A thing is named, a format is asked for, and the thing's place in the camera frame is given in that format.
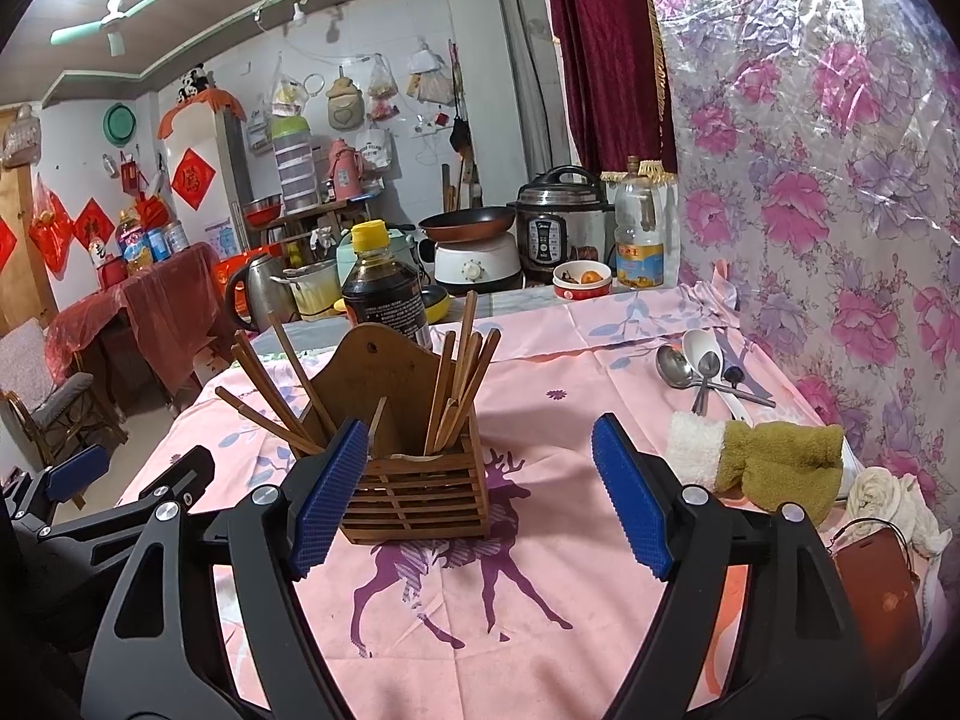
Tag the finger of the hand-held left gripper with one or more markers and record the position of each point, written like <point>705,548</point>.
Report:
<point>75,472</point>
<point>172,480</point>

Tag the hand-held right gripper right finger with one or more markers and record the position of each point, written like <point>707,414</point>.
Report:
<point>634,495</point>

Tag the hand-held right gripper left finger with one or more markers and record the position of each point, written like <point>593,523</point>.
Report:
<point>330,495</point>

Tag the wooden chopstick holder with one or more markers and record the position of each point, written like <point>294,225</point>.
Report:
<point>390,390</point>

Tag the bundle of wooden chopsticks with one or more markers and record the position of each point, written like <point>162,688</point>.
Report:
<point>444,420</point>

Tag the wooden armchair with cushion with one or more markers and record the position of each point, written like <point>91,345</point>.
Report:
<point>60,397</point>

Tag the metal ladle spoon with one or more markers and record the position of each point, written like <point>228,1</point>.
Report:
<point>671,367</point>

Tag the small metal spoon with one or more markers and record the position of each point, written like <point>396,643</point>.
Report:
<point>709,366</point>

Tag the pink deer-print tablecloth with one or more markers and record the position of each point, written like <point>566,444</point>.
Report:
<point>570,360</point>

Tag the side table with red cloth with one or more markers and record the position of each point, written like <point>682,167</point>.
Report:
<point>165,300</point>

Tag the dark soy sauce bottle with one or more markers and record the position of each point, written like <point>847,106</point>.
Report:
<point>382,300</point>

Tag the steel pot with lid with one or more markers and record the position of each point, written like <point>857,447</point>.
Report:
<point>315,292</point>

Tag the steel electric kettle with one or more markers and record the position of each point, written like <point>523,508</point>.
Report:
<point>259,292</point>

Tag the red and white bowl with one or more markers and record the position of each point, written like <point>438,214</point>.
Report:
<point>581,291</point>

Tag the yellow oil bottle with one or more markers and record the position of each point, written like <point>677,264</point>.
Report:
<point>135,247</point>

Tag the cream knotted cloth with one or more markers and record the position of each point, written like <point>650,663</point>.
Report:
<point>885,495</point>

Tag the clear cooking oil bottle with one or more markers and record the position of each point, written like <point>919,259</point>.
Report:
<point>639,240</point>

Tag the brown leather phone case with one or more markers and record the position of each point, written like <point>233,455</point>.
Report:
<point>877,600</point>

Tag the silver electric pressure cooker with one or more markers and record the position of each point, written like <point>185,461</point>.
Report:
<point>555,232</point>

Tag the white electric stove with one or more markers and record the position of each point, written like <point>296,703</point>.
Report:
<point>480,262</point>

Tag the red metal bowl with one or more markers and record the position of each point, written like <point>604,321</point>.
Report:
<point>262,211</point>

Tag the wooden door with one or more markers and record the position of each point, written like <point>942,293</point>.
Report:
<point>22,187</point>

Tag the copper frying pan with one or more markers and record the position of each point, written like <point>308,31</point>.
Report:
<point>465,225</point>

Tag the red diamond paper decoration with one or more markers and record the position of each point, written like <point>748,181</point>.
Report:
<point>193,178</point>

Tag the pink thermos jug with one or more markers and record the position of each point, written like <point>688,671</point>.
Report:
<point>345,172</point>

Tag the green-lidded stacked container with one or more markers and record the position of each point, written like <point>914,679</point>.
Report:
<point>294,165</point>

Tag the white tote bag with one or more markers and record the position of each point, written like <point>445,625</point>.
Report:
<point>373,151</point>

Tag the white refrigerator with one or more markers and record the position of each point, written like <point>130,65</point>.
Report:
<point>195,133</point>

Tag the green round basin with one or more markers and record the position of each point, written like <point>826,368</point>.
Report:
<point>120,124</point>

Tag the floral plastic-wrapped mattress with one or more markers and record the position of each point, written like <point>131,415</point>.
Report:
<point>825,165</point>

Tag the orange refrigerator cover cloth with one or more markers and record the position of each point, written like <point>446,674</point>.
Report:
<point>199,99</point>

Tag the beige heart-print hanging bag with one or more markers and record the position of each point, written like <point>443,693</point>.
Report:
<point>345,101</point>

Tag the panda plush toy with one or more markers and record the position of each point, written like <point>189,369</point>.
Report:
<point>193,84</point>

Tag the hanging plastic bag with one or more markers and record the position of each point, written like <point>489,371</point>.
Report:
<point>381,90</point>
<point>431,79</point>
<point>287,94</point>

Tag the dark red curtain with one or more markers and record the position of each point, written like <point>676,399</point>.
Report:
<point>600,52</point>

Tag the green ceiling fan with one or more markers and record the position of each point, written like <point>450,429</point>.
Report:
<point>116,15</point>

